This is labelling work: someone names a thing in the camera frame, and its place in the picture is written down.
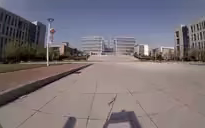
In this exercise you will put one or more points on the dark glass office building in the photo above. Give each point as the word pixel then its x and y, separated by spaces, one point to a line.
pixel 10 30

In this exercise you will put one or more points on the red brick raised strip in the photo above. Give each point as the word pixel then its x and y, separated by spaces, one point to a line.
pixel 20 77

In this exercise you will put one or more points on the row of trees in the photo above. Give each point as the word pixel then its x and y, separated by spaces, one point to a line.
pixel 196 55

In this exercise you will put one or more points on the white lamp post with sign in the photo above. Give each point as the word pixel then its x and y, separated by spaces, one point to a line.
pixel 48 43

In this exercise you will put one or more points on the row of green bushes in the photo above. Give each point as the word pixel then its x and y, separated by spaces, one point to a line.
pixel 26 53

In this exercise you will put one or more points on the low brown building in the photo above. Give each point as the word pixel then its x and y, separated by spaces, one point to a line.
pixel 60 48

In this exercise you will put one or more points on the grey multi-storey building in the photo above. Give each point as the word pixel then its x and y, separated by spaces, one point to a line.
pixel 198 36

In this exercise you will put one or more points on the grey paved plaza ground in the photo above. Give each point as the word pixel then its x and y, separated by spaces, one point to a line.
pixel 150 83

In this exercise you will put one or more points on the wide pale stone stairs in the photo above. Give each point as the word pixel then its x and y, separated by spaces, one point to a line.
pixel 112 58

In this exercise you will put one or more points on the dark stone kerb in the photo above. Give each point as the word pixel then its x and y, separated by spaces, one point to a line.
pixel 33 87

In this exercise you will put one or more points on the white twin-block building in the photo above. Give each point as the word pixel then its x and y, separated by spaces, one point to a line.
pixel 100 45

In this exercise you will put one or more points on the grass strip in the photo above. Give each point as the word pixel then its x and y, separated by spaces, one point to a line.
pixel 6 67

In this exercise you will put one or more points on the low white building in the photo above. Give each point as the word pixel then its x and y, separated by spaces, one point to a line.
pixel 153 50

